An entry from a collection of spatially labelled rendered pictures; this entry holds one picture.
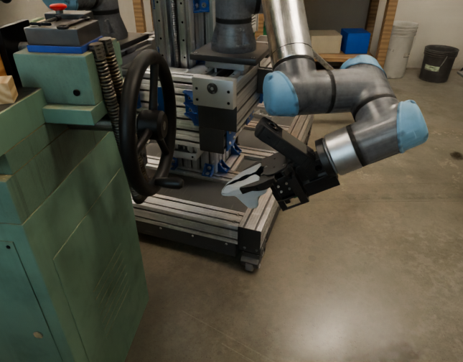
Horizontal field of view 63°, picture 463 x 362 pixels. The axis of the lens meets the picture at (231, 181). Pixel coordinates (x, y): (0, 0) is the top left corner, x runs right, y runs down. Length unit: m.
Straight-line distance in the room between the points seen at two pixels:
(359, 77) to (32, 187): 0.60
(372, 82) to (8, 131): 0.60
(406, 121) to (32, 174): 0.63
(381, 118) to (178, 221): 1.03
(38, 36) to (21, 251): 0.38
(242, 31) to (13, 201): 0.85
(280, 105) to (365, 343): 0.98
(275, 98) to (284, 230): 1.18
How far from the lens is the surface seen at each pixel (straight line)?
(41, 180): 0.78
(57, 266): 0.86
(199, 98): 1.20
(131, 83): 0.67
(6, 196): 0.72
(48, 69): 0.76
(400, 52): 3.96
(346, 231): 1.81
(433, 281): 1.71
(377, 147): 0.64
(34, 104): 0.76
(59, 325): 0.93
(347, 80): 0.68
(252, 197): 0.70
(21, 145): 0.73
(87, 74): 0.72
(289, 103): 0.64
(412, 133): 0.64
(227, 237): 1.47
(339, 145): 0.64
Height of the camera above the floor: 1.13
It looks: 33 degrees down
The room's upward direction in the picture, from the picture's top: straight up
